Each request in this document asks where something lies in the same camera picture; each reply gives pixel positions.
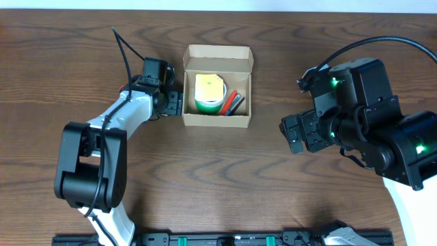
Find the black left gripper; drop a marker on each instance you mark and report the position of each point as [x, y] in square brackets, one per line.
[176, 102]

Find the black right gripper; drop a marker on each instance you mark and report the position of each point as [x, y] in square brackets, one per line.
[308, 121]

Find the yellow sticky note pad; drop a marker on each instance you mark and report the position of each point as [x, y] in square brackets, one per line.
[209, 87]

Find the green tape roll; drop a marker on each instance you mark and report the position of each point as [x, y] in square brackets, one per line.
[211, 107]

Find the short orange utility knife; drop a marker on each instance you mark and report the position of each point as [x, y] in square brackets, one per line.
[232, 104]

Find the brown cardboard box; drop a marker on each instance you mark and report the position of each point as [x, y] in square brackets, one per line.
[234, 65]

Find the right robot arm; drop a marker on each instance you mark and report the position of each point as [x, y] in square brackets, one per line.
[355, 109]

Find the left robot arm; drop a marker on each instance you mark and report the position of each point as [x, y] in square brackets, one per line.
[91, 172]

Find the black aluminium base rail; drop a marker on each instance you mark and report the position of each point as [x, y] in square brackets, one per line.
[335, 233]

